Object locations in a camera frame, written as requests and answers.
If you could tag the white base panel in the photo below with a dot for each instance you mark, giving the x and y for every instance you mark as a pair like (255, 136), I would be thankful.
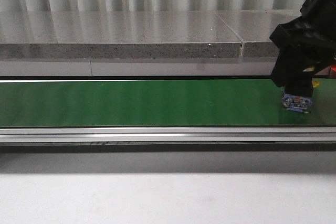
(137, 67)

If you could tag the aluminium conveyor frame rail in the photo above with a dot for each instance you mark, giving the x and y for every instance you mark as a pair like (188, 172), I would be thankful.
(188, 135)

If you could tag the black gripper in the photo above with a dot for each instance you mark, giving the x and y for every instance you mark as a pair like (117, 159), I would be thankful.
(315, 28)

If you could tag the green conveyor belt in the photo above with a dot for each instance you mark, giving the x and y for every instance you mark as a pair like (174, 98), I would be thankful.
(158, 103)

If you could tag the right grey stone slab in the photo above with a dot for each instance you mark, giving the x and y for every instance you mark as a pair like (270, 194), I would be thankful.
(254, 28)

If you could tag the left grey stone slab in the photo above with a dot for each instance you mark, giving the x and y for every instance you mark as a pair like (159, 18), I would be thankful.
(116, 35)

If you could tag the grey stone slab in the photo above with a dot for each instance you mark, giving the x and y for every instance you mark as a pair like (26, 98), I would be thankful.
(254, 28)
(116, 35)

